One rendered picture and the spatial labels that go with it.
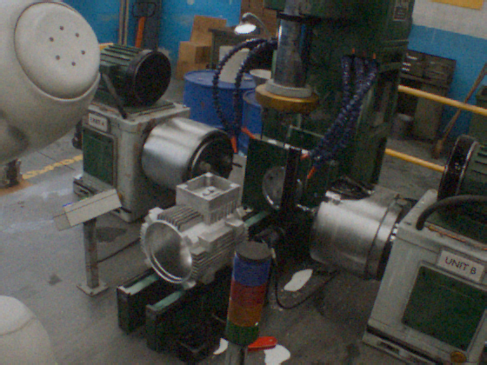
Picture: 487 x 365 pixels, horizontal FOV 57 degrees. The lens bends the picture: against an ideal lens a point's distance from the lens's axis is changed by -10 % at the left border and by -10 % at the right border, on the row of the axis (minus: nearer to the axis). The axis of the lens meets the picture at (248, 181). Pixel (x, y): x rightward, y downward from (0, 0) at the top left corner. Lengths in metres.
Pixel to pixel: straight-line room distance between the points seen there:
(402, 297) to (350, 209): 0.26
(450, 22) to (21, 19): 6.17
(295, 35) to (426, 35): 5.19
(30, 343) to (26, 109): 0.57
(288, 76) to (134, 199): 0.68
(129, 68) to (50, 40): 1.29
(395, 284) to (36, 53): 1.02
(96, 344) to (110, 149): 0.70
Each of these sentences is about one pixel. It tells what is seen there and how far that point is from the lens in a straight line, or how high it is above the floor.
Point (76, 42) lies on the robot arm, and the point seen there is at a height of 1.59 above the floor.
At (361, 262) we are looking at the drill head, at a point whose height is 1.02.
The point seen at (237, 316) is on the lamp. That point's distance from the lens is 0.85.
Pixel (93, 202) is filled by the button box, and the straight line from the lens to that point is 1.23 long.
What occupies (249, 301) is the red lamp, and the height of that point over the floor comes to 1.13.
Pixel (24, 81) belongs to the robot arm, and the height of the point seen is 1.57.
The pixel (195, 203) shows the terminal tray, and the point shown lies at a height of 1.12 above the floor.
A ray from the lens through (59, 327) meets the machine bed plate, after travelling 1.27.
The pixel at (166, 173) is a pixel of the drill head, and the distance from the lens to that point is 1.49.
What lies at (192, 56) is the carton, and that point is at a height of 0.40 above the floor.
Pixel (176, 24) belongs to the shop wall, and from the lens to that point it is 8.33.
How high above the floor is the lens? 1.64
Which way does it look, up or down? 24 degrees down
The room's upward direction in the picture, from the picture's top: 7 degrees clockwise
